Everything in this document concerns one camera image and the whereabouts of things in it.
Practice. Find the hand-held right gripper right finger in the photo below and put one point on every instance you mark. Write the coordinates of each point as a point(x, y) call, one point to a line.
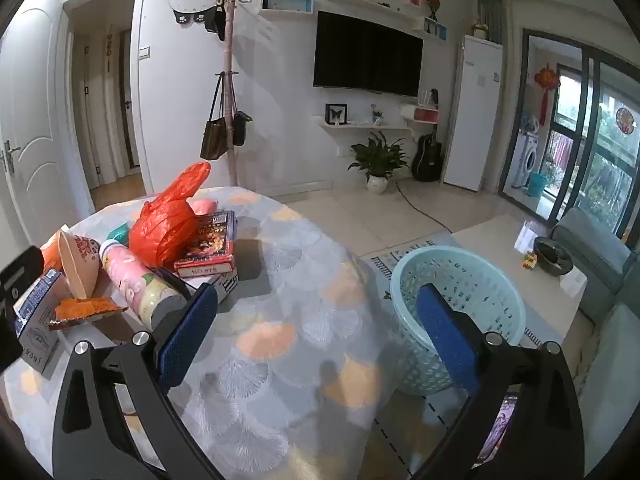
point(445, 330)

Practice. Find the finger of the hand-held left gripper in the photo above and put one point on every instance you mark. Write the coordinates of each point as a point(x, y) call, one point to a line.
point(22, 270)
point(7, 335)

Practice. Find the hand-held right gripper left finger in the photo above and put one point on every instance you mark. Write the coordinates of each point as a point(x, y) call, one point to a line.
point(190, 330)

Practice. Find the white blue milk carton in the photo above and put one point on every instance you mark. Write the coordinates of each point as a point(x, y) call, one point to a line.
point(37, 310)

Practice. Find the light teal plastic basket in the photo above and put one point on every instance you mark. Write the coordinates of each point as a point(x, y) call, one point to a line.
point(480, 270)

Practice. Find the pink yogurt drink bottle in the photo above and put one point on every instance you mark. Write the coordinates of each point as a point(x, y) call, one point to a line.
point(135, 275)

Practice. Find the black small shoulder bag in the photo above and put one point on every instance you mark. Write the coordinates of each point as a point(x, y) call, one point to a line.
point(241, 127)

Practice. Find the paper instant noodle bowl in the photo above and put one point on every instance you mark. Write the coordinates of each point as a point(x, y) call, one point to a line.
point(75, 260)

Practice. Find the white striped flat box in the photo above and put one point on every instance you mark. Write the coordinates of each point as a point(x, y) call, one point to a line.
point(225, 285)

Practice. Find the orange foil bowl lid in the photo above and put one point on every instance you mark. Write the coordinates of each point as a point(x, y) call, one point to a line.
point(85, 307)

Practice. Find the red dark printed box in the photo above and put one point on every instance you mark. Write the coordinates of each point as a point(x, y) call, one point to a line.
point(210, 245)

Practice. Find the beige coffee table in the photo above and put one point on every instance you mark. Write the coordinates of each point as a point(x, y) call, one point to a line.
point(495, 240)

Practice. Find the teal small packet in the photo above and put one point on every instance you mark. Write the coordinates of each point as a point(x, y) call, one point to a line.
point(119, 233)

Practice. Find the red plastic bag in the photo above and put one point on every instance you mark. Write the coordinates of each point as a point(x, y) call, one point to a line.
point(165, 225)

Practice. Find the small colourful toy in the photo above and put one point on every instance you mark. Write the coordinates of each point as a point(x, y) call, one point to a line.
point(529, 261)

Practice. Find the clear folded card stand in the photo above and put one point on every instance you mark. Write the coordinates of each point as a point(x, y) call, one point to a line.
point(526, 237)

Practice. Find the pink small wrapper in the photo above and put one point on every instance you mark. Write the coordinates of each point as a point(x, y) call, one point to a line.
point(205, 206)

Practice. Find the dark round ashtray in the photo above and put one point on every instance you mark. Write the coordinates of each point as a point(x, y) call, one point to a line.
point(552, 257)

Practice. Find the white panel door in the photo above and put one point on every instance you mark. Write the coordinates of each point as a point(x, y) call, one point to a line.
point(35, 110)

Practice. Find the grey green sofa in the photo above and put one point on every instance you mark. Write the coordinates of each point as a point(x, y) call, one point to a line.
point(595, 250)

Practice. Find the blue plastic bucket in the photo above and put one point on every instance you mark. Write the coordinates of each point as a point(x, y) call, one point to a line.
point(536, 185)

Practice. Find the black acoustic guitar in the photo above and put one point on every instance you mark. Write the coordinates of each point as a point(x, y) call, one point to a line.
point(426, 157)

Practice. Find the green potted plant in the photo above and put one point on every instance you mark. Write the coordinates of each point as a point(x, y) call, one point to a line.
point(377, 157)

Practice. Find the white washing machine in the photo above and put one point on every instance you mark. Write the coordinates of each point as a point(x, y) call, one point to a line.
point(527, 157)

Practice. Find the brown tote handbag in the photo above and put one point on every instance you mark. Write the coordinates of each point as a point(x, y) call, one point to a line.
point(214, 135)

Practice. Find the white refrigerator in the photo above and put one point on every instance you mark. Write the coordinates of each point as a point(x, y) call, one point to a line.
point(472, 110)

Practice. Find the small shelf figurine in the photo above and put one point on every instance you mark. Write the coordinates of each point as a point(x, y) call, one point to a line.
point(376, 116)

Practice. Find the framed butterfly picture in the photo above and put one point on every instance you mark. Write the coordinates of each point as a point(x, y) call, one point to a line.
point(336, 114)

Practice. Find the black framed sliding glass door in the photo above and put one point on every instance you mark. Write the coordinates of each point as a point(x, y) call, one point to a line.
point(595, 135)

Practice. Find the red knot ornament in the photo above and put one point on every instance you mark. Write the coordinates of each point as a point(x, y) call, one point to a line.
point(544, 80)

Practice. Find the pink coat rack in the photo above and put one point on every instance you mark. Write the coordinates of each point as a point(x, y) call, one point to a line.
point(229, 60)

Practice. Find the round red window sticker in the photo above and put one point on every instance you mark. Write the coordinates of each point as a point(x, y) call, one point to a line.
point(625, 121)

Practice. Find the black hat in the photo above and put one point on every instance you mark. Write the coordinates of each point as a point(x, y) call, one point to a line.
point(216, 22)

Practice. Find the grey curtain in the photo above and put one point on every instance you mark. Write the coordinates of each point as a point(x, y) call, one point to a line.
point(492, 17)

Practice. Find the round red decorative fan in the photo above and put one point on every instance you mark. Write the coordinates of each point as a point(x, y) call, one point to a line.
point(432, 2)

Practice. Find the white pink wall organizer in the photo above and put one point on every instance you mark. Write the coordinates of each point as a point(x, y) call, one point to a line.
point(420, 114)

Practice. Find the white low wall shelf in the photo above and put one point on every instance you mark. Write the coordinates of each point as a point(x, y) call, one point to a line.
point(360, 127)

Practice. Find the white light switch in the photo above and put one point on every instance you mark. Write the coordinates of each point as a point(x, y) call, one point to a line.
point(144, 52)

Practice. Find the black wall television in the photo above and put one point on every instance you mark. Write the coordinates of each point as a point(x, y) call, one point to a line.
point(367, 55)

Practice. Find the blue cube wall shelf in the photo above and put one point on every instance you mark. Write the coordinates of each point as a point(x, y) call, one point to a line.
point(435, 27)

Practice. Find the white long wall shelf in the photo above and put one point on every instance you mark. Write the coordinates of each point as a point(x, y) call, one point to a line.
point(370, 10)

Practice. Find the teal box wall shelf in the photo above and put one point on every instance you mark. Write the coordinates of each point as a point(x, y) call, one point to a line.
point(285, 2)

